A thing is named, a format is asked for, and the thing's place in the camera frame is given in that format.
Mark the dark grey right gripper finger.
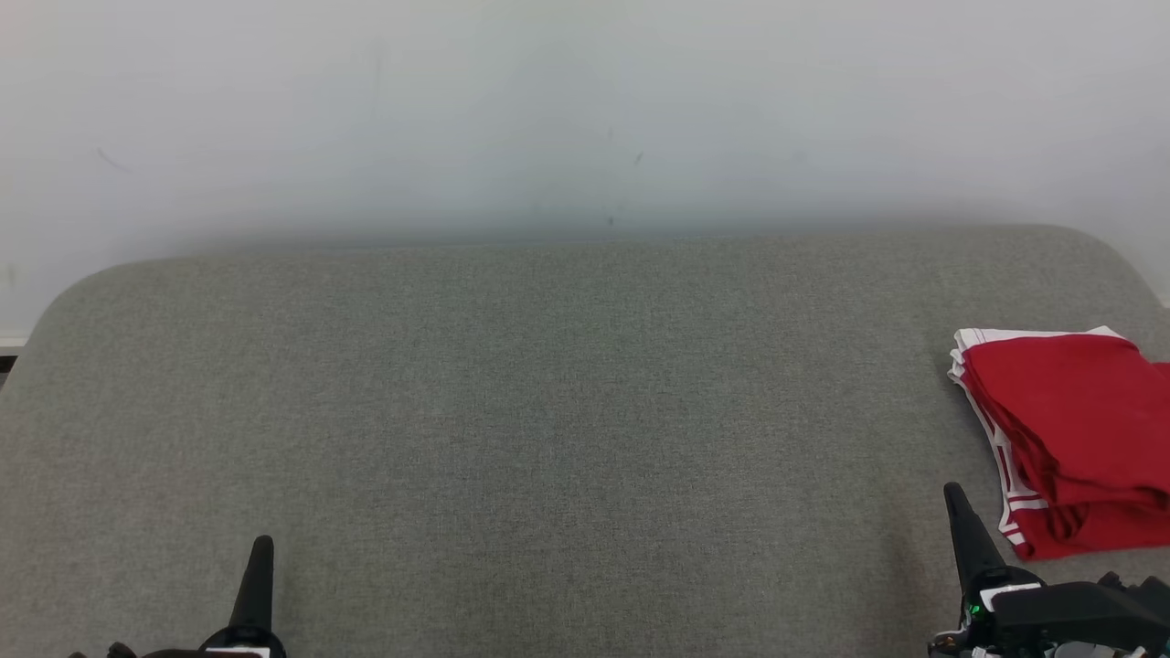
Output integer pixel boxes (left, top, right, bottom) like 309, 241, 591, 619
942, 482, 1007, 587

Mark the red jersey with white sleeves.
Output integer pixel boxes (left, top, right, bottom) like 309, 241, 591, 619
949, 361, 1170, 562

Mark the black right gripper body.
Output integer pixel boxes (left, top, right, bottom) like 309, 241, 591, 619
930, 566, 1170, 658

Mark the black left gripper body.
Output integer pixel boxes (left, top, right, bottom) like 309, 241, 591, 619
69, 625, 287, 658

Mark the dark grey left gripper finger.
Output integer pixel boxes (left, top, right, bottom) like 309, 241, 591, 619
228, 535, 275, 632

